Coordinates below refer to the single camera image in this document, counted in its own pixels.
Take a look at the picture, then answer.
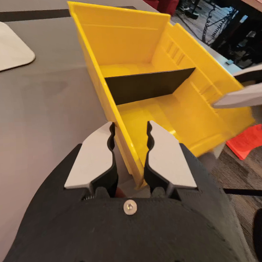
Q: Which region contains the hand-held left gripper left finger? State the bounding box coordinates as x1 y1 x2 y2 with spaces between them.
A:
64 121 119 198

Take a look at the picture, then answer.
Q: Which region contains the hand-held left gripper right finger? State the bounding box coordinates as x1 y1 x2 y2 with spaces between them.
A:
144 120 198 198

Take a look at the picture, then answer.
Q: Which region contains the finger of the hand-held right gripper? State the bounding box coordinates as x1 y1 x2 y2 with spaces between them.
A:
232 64 262 84
212 83 262 109

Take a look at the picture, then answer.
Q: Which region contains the yellow plastic bin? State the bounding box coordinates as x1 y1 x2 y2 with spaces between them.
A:
67 1 255 190

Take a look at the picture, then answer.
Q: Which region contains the red plastic object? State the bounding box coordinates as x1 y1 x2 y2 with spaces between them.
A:
226 124 262 160

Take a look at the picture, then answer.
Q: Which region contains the black bin divider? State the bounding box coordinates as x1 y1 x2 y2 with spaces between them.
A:
104 68 196 106

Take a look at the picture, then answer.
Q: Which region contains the white stand base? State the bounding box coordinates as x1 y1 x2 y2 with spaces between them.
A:
0 21 36 72

